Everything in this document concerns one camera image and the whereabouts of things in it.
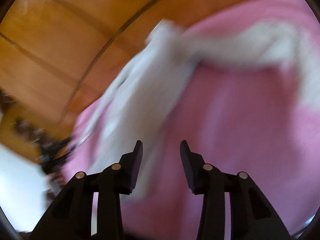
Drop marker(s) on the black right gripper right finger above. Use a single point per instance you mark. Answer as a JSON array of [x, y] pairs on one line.
[[252, 215]]

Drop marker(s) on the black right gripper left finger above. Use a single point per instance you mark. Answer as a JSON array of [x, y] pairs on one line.
[[70, 214]]

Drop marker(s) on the white knitted sweater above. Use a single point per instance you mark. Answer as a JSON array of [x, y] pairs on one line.
[[139, 100]]

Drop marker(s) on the pink quilted bedspread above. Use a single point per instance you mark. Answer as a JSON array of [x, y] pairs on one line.
[[238, 121]]

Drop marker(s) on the wooden panelled headboard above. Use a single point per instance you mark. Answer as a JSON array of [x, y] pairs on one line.
[[58, 56]]

